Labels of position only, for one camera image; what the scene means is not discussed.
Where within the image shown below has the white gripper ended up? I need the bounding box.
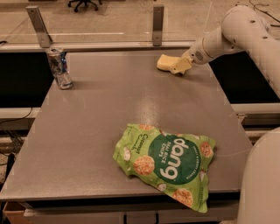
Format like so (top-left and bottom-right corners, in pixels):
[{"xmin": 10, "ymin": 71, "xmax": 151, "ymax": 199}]
[{"xmin": 170, "ymin": 27, "xmax": 227, "ymax": 74}]

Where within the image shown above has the yellow sponge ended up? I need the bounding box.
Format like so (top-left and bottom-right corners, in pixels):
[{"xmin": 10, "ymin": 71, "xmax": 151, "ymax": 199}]
[{"xmin": 157, "ymin": 54, "xmax": 179, "ymax": 71}]

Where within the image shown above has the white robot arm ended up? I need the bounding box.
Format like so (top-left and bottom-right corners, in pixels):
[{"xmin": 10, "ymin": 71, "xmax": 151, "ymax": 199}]
[{"xmin": 170, "ymin": 5, "xmax": 280, "ymax": 224}]

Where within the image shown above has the silver blue redbull can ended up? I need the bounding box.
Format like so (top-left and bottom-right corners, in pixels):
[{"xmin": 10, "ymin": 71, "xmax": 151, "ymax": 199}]
[{"xmin": 45, "ymin": 48, "xmax": 73, "ymax": 90}]

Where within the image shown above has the green dang chips bag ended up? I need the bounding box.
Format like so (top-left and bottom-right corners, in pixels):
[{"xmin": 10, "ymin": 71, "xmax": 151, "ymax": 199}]
[{"xmin": 113, "ymin": 124, "xmax": 215, "ymax": 213}]

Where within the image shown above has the black office chair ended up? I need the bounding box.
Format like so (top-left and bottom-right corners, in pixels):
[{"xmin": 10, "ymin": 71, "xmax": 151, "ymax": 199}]
[{"xmin": 67, "ymin": 0, "xmax": 103, "ymax": 13}]

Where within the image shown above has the cardboard box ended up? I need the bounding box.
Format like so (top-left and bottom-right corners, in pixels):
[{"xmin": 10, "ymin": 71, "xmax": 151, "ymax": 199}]
[{"xmin": 3, "ymin": 202, "xmax": 32, "ymax": 224}]

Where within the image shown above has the middle metal bracket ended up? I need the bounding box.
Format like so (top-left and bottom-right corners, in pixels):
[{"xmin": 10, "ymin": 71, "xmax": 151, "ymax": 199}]
[{"xmin": 152, "ymin": 5, "xmax": 165, "ymax": 46}]

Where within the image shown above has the metal bracket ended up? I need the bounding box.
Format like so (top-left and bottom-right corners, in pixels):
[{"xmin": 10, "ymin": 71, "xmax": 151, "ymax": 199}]
[
  {"xmin": 26, "ymin": 6, "xmax": 53, "ymax": 48},
  {"xmin": 152, "ymin": 5, "xmax": 165, "ymax": 46}
]

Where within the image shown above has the black floor cable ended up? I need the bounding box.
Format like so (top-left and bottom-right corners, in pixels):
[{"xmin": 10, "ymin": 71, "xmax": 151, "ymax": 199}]
[{"xmin": 248, "ymin": 0, "xmax": 280, "ymax": 29}]

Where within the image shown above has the left metal bracket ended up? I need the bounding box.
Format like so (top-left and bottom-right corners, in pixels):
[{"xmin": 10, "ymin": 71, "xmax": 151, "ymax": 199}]
[{"xmin": 26, "ymin": 6, "xmax": 53, "ymax": 48}]

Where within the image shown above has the black cable at left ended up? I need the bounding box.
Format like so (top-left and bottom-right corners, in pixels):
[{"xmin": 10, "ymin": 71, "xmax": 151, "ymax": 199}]
[{"xmin": 0, "ymin": 107, "xmax": 34, "ymax": 126}]

